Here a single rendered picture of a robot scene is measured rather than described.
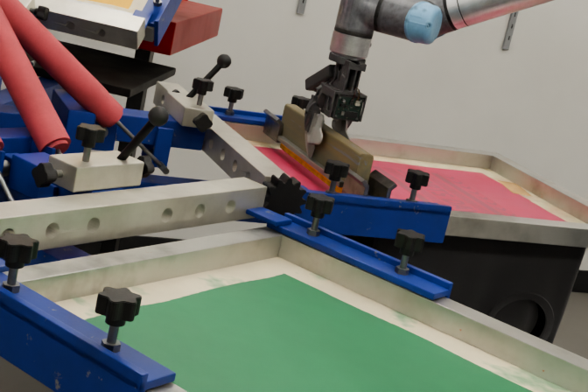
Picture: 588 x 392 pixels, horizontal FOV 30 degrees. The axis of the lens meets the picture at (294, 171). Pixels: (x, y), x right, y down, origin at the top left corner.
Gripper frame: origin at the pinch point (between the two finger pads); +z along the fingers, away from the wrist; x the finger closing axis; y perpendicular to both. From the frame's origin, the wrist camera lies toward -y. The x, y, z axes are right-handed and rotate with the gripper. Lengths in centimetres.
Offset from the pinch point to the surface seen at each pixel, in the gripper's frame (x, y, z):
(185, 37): 0, -98, -4
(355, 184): -2.5, 21.9, -0.3
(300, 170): -1.2, -4.5, 5.3
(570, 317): 219, -167, 100
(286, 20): 71, -200, -2
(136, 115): -39.1, 2.6, -3.1
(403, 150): 33.3, -25.1, 3.4
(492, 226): 23.1, 29.4, 2.7
